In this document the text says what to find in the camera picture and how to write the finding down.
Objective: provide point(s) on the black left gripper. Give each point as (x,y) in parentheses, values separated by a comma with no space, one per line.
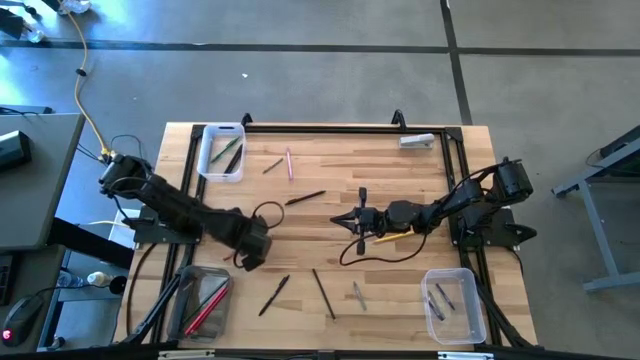
(255,237)

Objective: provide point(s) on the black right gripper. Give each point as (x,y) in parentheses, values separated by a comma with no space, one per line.
(375,220)

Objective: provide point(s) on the red pencil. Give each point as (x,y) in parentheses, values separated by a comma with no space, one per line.
(202,314)
(214,307)
(229,257)

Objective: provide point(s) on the yellow pencil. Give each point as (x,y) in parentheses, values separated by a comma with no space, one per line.
(395,237)

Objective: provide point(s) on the grey crayon Madisi print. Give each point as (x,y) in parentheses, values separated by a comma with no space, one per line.
(360,296)

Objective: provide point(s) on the dark blue pencil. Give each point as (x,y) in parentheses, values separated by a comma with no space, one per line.
(324,294)

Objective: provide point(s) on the pink pen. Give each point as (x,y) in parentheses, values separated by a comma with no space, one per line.
(289,165)

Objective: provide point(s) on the green pencil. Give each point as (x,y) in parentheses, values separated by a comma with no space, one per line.
(202,302)

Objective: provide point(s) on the green pen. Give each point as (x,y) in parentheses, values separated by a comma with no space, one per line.
(225,150)

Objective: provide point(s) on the grey pen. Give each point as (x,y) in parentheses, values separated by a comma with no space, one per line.
(445,296)

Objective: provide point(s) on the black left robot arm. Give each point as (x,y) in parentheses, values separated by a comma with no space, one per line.
(170,205)

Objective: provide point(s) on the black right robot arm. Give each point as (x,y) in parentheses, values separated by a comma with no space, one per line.
(450,205)

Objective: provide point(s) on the black click pen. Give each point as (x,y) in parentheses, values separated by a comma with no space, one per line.
(274,295)

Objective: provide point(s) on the frosted white plastic bin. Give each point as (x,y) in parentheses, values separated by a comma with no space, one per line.
(207,165)

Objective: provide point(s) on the dark grey translucent bin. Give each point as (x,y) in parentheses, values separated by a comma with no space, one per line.
(175,300)

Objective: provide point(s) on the white stapler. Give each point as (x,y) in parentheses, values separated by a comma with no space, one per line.
(417,140)

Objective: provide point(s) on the black table clamp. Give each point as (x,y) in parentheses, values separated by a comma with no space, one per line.
(247,116)
(398,112)

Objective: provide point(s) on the black diagonal strut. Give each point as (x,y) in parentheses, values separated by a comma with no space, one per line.
(150,312)
(500,315)

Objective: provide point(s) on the clear plastic bin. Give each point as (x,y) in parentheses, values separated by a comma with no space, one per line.
(465,320)

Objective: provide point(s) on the small white bottle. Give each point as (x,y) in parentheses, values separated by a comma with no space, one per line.
(98,278)

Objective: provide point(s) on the black desk leg beam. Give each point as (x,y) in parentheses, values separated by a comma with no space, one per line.
(90,245)

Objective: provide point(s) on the clear plastic water bottle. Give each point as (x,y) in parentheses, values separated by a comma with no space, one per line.
(75,281)

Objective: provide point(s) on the grey desk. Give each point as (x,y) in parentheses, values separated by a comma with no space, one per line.
(40,200)

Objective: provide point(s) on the grey metal side table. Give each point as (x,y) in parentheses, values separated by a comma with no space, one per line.
(597,235)

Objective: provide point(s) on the black computer mouse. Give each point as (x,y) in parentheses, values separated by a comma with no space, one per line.
(22,320)

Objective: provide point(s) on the black keyboard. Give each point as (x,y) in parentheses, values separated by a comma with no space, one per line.
(5,280)

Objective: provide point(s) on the black device box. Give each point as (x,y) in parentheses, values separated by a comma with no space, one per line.
(15,150)

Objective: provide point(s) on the clear plastic wrap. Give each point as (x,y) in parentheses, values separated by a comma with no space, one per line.
(75,6)

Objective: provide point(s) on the black floor object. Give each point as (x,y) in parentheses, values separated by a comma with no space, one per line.
(10,22)

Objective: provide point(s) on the black aluminium table frame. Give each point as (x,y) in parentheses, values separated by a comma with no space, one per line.
(325,129)

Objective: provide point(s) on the silver metal bracket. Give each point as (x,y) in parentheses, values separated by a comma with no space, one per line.
(185,354)
(465,355)

